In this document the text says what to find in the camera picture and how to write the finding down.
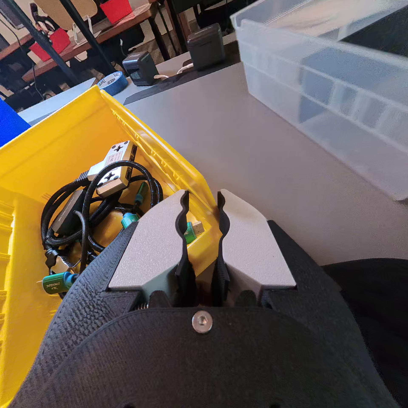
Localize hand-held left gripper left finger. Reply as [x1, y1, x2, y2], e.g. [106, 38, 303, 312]
[108, 190, 198, 307]

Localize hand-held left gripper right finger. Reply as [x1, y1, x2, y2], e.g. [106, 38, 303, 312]
[211, 188, 298, 307]

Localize black braided cable green plugs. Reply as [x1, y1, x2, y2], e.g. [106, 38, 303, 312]
[40, 178, 96, 292]
[81, 161, 207, 245]

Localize black hub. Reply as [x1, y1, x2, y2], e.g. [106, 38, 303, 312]
[50, 190, 86, 234]

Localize yellow plastic bin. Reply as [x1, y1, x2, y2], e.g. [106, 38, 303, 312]
[0, 84, 222, 408]

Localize clear plastic bin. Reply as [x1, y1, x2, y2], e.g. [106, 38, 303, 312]
[230, 0, 408, 201]

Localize grey desk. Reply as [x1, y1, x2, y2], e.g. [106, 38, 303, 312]
[17, 41, 408, 266]

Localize black wrist rest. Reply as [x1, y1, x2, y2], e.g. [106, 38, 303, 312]
[322, 258, 408, 408]

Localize blue tape roll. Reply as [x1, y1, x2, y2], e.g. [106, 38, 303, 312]
[96, 71, 129, 94]

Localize small black charger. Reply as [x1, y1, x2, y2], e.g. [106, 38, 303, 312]
[122, 51, 159, 86]

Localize blue plastic bin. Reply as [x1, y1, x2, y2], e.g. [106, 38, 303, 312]
[0, 97, 32, 148]

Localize wooden table black legs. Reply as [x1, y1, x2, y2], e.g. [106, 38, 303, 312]
[0, 0, 179, 83]

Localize black pole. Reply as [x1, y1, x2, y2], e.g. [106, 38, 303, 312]
[60, 0, 117, 74]

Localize red plastic bin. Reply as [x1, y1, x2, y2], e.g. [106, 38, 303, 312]
[100, 0, 133, 24]
[29, 28, 71, 62]

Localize black light stand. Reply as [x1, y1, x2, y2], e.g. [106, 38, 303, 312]
[6, 0, 82, 85]

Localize plain wooden board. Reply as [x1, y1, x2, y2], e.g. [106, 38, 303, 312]
[33, 0, 98, 31]

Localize white braided cord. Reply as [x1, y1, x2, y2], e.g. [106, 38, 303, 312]
[154, 62, 195, 80]

